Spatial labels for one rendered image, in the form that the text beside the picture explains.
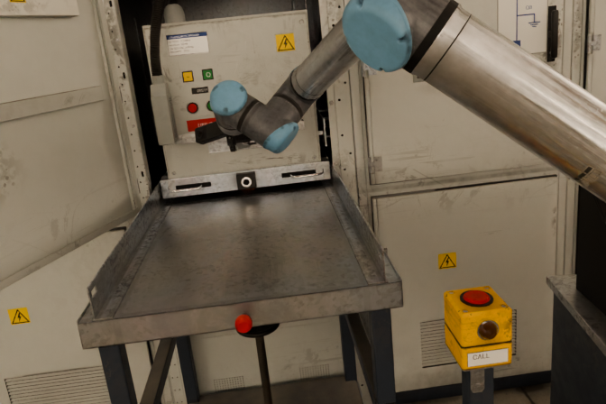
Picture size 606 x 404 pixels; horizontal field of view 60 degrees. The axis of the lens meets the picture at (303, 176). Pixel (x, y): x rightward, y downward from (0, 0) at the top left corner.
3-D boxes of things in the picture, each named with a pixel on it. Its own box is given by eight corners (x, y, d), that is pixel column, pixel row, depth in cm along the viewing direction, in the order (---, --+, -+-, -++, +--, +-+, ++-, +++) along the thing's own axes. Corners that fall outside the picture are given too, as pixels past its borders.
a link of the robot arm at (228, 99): (234, 121, 121) (199, 99, 122) (239, 139, 133) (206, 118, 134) (257, 90, 123) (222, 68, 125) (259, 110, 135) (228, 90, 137)
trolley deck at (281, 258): (403, 307, 102) (402, 279, 100) (82, 350, 99) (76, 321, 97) (346, 202, 167) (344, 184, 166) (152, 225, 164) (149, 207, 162)
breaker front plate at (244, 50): (320, 166, 167) (307, 12, 155) (169, 184, 164) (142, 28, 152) (320, 165, 168) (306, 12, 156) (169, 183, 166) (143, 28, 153)
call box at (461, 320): (513, 366, 80) (513, 307, 77) (463, 373, 80) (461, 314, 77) (491, 337, 88) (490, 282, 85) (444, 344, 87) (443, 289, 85)
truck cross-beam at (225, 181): (330, 179, 168) (329, 160, 167) (162, 198, 165) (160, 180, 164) (328, 175, 173) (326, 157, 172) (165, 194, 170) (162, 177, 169)
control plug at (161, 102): (175, 144, 151) (165, 83, 147) (158, 146, 151) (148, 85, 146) (179, 139, 159) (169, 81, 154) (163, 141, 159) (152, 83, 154)
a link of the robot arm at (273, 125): (307, 112, 125) (263, 85, 126) (280, 146, 120) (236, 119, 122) (302, 130, 133) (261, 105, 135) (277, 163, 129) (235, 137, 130)
